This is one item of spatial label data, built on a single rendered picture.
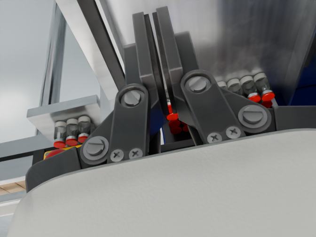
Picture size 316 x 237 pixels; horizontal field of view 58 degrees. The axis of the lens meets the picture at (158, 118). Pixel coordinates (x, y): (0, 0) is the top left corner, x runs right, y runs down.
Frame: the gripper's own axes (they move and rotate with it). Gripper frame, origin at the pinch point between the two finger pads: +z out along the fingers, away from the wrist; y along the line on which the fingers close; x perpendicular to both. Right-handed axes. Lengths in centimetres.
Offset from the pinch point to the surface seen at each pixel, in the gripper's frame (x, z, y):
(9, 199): -41, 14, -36
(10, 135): -146, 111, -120
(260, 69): -28.0, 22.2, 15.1
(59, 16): -43, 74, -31
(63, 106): -27.9, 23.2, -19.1
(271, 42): -22.4, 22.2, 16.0
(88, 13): -9.9, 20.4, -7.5
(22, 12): -59, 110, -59
